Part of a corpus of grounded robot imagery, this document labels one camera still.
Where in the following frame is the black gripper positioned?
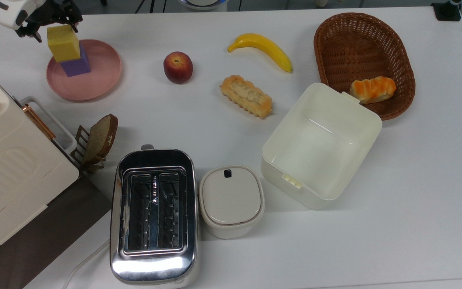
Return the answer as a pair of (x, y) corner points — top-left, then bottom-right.
(15, 0), (83, 43)

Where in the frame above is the yellow banana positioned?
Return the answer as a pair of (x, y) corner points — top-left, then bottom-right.
(227, 33), (293, 73)

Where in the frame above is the orange twisted bread roll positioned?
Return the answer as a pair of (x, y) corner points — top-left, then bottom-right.
(350, 76), (397, 105)

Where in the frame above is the white toaster cable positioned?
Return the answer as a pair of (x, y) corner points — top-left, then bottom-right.
(63, 240), (111, 289)

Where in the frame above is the black clamp post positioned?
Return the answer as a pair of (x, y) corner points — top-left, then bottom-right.
(432, 0), (462, 21)

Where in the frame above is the white cabinet side rail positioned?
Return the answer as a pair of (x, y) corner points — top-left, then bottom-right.
(19, 96), (78, 155)

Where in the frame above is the pink plate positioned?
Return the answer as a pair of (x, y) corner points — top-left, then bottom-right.
(47, 39), (122, 102)

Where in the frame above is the cream chrome toaster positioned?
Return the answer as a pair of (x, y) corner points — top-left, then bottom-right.
(110, 144), (199, 287)

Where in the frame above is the small white lidded bin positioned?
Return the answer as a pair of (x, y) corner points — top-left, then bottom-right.
(199, 165), (265, 239)

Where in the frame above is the brown wicker basket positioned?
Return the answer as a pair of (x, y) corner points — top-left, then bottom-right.
(314, 12), (416, 121)

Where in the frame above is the open white plastic box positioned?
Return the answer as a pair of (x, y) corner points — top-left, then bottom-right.
(261, 83), (383, 210)

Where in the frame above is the brown bread slice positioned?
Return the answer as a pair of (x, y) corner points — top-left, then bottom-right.
(82, 114), (118, 164)

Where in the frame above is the copper cabinet handle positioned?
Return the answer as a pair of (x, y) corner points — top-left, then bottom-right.
(22, 104), (56, 140)

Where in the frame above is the yellow cube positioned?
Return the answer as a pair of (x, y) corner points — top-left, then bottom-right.
(47, 25), (81, 63)

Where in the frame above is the purple cube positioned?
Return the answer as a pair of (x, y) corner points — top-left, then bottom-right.
(61, 44), (91, 77)

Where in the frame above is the red apple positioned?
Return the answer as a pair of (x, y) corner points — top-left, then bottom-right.
(164, 51), (194, 84)

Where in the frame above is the brown wooden toast rack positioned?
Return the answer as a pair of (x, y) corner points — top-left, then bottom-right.
(71, 125), (107, 174)

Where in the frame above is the flat crumb-topped bread loaf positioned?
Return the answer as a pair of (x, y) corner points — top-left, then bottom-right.
(220, 75), (273, 119)

